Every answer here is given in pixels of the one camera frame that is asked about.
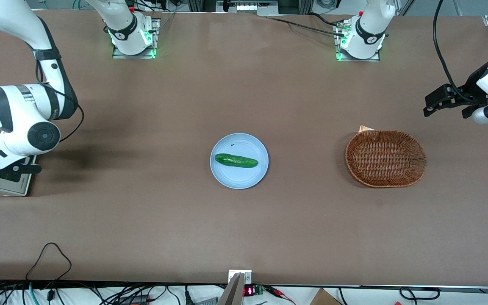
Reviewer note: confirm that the light blue round plate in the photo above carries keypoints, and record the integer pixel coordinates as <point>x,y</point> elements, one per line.
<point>239,178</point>

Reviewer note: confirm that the red crocodile clip leads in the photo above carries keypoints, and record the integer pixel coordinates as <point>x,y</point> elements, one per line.
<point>282,294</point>

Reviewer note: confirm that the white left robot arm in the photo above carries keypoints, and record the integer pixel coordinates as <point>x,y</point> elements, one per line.
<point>369,25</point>

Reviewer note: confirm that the green cucumber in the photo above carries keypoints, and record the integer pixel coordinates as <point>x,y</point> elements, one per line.
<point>235,161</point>

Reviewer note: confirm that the black power adapter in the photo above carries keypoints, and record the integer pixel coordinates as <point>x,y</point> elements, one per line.
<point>136,300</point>

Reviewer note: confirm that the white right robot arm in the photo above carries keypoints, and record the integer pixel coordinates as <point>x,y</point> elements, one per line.
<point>23,114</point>

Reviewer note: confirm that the beige paper tag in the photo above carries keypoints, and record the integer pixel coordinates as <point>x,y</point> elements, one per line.
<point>366,128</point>

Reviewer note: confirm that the brown cardboard piece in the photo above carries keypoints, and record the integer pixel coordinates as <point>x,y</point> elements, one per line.
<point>324,298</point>

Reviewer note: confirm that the brown wicker basket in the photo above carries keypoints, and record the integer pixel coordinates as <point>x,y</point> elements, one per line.
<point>386,159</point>

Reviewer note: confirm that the grey camera mounting post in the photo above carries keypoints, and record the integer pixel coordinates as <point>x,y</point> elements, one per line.
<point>235,292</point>

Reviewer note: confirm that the red LED display module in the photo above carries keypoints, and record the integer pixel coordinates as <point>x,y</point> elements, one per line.
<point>248,291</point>

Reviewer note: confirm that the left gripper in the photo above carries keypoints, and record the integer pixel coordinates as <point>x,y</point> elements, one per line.
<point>471,88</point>

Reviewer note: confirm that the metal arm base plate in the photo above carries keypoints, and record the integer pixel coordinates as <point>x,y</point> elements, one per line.
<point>156,38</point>
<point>338,53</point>

